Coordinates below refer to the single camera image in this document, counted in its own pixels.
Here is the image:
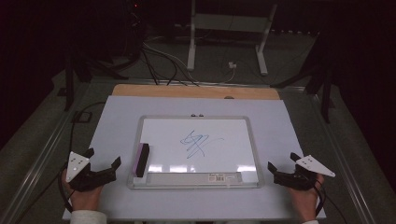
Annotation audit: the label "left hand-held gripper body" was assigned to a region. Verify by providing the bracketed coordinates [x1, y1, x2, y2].
[64, 151, 118, 192]

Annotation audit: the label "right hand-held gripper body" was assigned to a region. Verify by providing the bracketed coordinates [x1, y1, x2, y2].
[272, 154, 336, 191]

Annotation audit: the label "purple and black eraser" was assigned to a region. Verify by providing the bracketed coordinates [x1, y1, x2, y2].
[132, 142, 150, 178]

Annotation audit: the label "whiteboard with clear frame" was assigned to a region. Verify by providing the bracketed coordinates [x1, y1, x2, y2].
[126, 113, 264, 190]

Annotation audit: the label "person's left hand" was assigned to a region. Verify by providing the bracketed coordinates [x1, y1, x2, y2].
[61, 169, 105, 213]

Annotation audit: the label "person's right hand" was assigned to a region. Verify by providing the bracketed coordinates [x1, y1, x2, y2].
[287, 173, 326, 224]

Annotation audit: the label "white table cover sheet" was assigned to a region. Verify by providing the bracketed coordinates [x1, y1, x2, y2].
[62, 94, 327, 222]

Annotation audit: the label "black square floor plate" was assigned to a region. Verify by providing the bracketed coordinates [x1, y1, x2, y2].
[72, 110, 93, 123]

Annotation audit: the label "black tripod stand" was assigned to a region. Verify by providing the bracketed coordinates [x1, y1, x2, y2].
[63, 43, 129, 112]
[270, 31, 337, 124]

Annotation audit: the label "white metal stand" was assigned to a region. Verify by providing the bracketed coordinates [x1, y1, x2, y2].
[186, 0, 278, 77]

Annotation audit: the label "left hand-held gripper black cable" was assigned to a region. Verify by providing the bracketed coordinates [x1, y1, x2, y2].
[57, 101, 107, 215]

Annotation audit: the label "hand-held gripper black cable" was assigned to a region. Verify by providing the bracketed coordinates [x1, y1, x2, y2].
[313, 178, 345, 224]
[57, 101, 107, 215]

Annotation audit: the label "right hand-held gripper black cable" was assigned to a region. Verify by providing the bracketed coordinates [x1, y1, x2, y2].
[313, 178, 345, 224]

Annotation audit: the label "aluminium floor rail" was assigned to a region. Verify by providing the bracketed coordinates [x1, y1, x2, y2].
[0, 81, 92, 224]
[306, 88, 378, 224]

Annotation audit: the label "black floor cables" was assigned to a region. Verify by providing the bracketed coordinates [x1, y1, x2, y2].
[140, 41, 201, 87]

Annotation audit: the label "white plug with cable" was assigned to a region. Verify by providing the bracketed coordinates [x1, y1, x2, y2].
[186, 61, 238, 85]

